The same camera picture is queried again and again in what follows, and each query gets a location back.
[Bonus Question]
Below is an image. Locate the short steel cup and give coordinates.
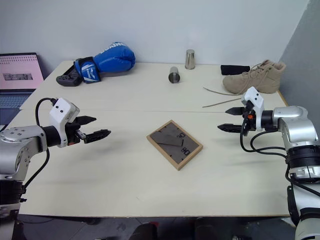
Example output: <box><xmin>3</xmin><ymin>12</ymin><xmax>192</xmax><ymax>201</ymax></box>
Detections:
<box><xmin>167</xmin><ymin>66</ymin><xmax>181</xmax><ymax>84</ymax></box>

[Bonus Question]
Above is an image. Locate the dark grey game controller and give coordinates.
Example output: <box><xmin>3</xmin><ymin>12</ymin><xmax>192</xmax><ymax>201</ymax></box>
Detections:
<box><xmin>55</xmin><ymin>65</ymin><xmax>84</xmax><ymax>87</ymax></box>

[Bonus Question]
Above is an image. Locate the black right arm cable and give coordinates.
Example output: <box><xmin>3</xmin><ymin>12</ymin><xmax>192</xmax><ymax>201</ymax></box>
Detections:
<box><xmin>239</xmin><ymin>119</ymin><xmax>320</xmax><ymax>199</ymax></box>

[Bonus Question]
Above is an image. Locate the wooden framed square clock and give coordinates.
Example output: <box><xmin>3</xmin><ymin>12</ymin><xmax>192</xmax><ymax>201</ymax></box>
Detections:
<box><xmin>146</xmin><ymin>119</ymin><xmax>204</xmax><ymax>171</ymax></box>

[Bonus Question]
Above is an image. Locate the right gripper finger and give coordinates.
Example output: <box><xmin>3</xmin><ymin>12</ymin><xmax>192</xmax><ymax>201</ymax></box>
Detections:
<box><xmin>224</xmin><ymin>106</ymin><xmax>245</xmax><ymax>116</ymax></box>
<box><xmin>217</xmin><ymin>123</ymin><xmax>243</xmax><ymax>133</ymax></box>

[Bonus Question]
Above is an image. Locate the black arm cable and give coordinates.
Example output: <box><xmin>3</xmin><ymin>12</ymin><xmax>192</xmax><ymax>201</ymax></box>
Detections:
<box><xmin>239</xmin><ymin>119</ymin><xmax>320</xmax><ymax>199</ymax></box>
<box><xmin>22</xmin><ymin>97</ymin><xmax>57</xmax><ymax>193</ymax></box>

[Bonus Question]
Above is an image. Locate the blue boxing glove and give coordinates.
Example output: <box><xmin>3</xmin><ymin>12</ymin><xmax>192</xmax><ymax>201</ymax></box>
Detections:
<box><xmin>74</xmin><ymin>41</ymin><xmax>136</xmax><ymax>85</ymax></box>

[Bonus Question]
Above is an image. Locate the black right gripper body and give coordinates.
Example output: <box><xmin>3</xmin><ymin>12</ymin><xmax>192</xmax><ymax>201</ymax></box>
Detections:
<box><xmin>241</xmin><ymin>99</ymin><xmax>257</xmax><ymax>132</ymax></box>

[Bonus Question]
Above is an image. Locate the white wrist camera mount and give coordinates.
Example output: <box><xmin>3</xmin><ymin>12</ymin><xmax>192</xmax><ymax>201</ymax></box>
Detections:
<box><xmin>49</xmin><ymin>98</ymin><xmax>81</xmax><ymax>148</ymax></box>
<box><xmin>240</xmin><ymin>86</ymin><xmax>265</xmax><ymax>132</ymax></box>

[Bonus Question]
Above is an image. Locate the black folded cloth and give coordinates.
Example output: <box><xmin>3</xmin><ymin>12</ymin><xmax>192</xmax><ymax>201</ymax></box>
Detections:
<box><xmin>220</xmin><ymin>64</ymin><xmax>251</xmax><ymax>76</ymax></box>

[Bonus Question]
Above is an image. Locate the tall steel cup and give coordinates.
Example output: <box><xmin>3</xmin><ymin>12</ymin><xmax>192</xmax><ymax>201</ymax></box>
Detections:
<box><xmin>184</xmin><ymin>49</ymin><xmax>196</xmax><ymax>70</ymax></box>

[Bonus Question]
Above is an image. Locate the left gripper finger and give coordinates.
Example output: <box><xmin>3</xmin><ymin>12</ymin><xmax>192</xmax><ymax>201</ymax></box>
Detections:
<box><xmin>75</xmin><ymin>115</ymin><xmax>98</xmax><ymax>126</ymax></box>
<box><xmin>83</xmin><ymin>129</ymin><xmax>112</xmax><ymax>145</ymax></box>

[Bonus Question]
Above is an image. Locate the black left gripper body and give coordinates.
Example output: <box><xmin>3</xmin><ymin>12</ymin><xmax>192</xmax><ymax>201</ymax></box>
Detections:
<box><xmin>65</xmin><ymin>119</ymin><xmax>87</xmax><ymax>147</ymax></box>

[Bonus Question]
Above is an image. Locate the tan lace-up boot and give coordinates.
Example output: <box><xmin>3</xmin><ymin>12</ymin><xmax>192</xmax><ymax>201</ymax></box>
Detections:
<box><xmin>201</xmin><ymin>59</ymin><xmax>287</xmax><ymax>109</ymax></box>

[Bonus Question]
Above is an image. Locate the laptop with pink screen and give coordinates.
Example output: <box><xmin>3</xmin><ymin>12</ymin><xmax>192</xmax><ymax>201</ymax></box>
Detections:
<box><xmin>0</xmin><ymin>52</ymin><xmax>45</xmax><ymax>126</ymax></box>

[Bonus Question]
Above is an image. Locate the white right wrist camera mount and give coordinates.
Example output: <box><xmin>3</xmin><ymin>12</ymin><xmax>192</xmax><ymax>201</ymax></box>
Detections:
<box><xmin>240</xmin><ymin>86</ymin><xmax>265</xmax><ymax>132</ymax></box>

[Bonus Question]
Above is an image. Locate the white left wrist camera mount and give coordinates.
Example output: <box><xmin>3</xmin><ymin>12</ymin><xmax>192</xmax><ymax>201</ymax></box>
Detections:
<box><xmin>49</xmin><ymin>98</ymin><xmax>81</xmax><ymax>148</ymax></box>

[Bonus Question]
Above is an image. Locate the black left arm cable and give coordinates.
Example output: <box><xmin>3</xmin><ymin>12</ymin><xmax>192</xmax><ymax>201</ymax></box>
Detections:
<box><xmin>22</xmin><ymin>97</ymin><xmax>57</xmax><ymax>193</ymax></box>

